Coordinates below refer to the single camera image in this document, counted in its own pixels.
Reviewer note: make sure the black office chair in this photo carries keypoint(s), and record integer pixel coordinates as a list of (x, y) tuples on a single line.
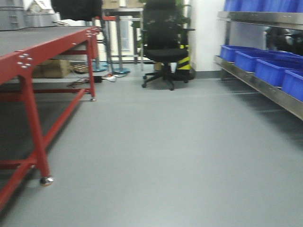
[(160, 33)]

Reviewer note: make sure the blue plastic bin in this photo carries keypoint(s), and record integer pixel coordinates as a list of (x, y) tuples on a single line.
[(247, 60), (228, 52), (272, 72), (293, 83)]

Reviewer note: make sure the cardboard box under table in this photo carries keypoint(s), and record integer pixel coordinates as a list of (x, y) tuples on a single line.
[(52, 68)]

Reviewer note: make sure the dark grey table mat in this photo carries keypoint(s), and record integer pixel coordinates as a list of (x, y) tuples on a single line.
[(56, 38)]

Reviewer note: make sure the steel shelf rack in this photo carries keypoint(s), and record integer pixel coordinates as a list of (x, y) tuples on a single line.
[(273, 19)]

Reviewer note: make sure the grey plastic crate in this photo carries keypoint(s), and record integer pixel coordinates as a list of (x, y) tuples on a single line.
[(12, 15)]

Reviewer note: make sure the yellow black striped post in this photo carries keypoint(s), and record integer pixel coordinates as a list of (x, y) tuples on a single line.
[(184, 63)]

